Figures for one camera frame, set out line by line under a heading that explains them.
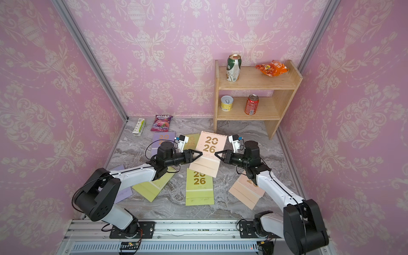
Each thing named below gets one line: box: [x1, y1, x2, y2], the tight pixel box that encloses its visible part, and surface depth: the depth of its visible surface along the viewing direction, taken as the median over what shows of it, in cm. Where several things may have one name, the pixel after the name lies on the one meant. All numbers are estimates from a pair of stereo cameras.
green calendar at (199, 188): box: [185, 167, 215, 207], surface depth 87 cm
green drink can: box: [226, 54, 242, 82], surface depth 73 cm
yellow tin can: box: [220, 95, 234, 112], surface depth 96 cm
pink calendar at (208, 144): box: [189, 130, 228, 178], surface depth 81 cm
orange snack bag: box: [255, 60, 289, 78], surface depth 78 cm
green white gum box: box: [132, 117, 146, 137], surface depth 112 cm
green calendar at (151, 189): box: [131, 166, 177, 203], surface depth 87 cm
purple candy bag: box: [150, 114, 174, 133], surface depth 115 cm
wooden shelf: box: [213, 60, 304, 141], surface depth 83 cm
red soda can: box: [244, 94, 260, 116], surface depth 89 cm
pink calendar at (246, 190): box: [228, 171, 266, 211], surface depth 87 cm
